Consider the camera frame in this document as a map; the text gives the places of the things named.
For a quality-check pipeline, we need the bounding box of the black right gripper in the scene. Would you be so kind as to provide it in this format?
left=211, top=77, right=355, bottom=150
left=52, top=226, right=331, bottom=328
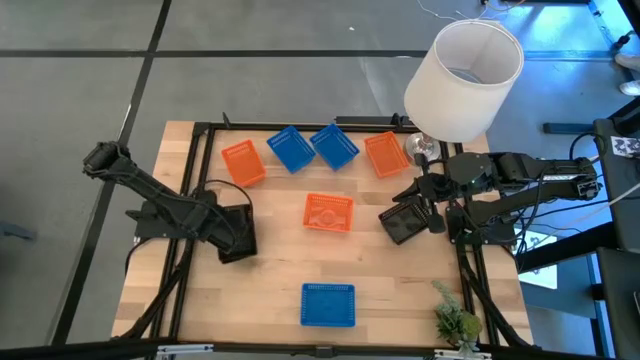
left=391, top=167, right=454, bottom=235

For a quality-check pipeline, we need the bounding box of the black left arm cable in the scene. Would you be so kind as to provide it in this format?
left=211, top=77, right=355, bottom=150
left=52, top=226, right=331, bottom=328
left=191, top=178, right=255, bottom=214

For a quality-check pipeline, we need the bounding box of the black plastic basket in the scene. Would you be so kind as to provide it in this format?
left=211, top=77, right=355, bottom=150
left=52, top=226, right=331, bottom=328
left=377, top=196, right=432, bottom=247
left=217, top=203, right=259, bottom=265

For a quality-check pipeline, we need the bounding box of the black metal crossbar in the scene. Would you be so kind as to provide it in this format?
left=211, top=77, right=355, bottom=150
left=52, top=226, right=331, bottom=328
left=0, top=337, right=640, bottom=360

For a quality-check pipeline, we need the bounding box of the white paper with black markers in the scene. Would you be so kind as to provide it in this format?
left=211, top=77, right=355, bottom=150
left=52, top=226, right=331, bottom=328
left=610, top=135, right=640, bottom=160

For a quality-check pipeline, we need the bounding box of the blue plastic slotted basket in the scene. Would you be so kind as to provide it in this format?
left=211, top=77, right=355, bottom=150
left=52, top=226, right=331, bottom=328
left=299, top=282, right=357, bottom=329
left=266, top=125, right=318, bottom=175
left=309, top=122, right=361, bottom=172

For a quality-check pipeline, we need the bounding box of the small green artificial plant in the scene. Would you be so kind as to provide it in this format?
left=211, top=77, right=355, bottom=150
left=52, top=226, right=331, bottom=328
left=431, top=279, right=485, bottom=354

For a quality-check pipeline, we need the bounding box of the black metal table frame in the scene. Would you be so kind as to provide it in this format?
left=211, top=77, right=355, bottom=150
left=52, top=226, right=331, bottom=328
left=113, top=111, right=536, bottom=351

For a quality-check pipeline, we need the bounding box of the black floor bar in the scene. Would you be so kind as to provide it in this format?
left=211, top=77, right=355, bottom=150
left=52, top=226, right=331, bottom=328
left=542, top=121, right=597, bottom=136

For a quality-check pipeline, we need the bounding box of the orange plastic slotted basket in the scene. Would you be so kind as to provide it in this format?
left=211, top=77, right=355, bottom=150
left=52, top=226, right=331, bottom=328
left=221, top=139, right=268, bottom=189
left=302, top=192, right=356, bottom=234
left=363, top=130, right=412, bottom=180

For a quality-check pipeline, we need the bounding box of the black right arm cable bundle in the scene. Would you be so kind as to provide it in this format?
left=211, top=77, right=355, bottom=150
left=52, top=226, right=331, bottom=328
left=513, top=172, right=614, bottom=259

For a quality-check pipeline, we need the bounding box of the thin white floor cable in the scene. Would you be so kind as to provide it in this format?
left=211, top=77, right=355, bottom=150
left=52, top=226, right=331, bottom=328
left=416, top=0, right=526, bottom=22

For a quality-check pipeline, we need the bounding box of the black side table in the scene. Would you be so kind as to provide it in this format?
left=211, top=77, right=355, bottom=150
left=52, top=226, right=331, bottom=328
left=592, top=97, right=640, bottom=252

